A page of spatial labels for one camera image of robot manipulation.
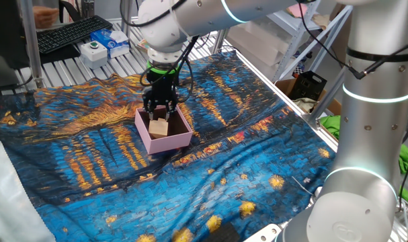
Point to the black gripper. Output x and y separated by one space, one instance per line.
161 87

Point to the large wooden block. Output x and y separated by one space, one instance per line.
157 129

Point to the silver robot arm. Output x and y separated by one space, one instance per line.
371 111

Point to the pink gift box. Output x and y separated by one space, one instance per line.
163 144

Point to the white box with green button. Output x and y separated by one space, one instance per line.
94 57

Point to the open cardboard box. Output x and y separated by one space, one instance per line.
284 85

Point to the person's hand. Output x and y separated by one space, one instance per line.
45 17

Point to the blue tissue pack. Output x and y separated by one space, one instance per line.
108 42

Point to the starry night print cloth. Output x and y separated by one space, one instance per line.
89 188

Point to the white foam board stack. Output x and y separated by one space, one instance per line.
257 47

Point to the black keyboard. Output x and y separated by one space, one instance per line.
69 33

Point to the white metal shelf rack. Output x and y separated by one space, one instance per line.
291 57

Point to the black white checkerboard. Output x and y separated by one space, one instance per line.
299 70

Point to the beige cloth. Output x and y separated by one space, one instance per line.
306 104

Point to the black plastic crate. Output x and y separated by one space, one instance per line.
308 85

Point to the white zip tie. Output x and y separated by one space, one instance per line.
306 180

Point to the pink paper pad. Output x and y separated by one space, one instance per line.
297 10

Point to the green cloth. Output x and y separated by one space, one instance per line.
329 126

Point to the black computer monitor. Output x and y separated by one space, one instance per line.
5 33

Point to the translucent white plastic sheet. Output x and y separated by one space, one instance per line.
8 208

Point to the large brown cardboard carton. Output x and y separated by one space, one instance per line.
338 50

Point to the aluminium frame strut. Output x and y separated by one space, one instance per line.
321 104
219 40

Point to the aluminium frame post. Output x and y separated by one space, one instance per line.
31 43
127 17

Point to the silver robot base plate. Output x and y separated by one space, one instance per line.
264 233

